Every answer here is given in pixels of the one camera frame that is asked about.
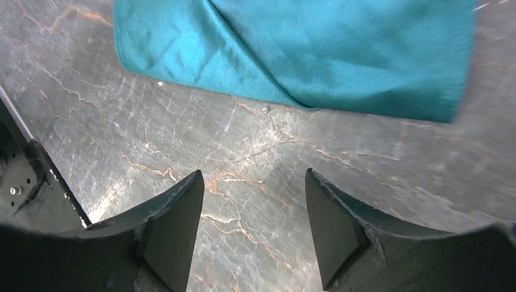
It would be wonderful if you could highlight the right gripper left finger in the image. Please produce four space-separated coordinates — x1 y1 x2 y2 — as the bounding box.
1 170 204 291

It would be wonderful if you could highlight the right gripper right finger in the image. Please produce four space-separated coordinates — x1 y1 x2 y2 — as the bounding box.
305 169 515 291

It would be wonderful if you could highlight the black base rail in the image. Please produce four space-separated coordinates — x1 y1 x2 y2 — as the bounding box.
1 88 91 233

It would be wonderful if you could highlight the teal cloth napkin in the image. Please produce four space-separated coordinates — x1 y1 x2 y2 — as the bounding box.
113 0 475 123

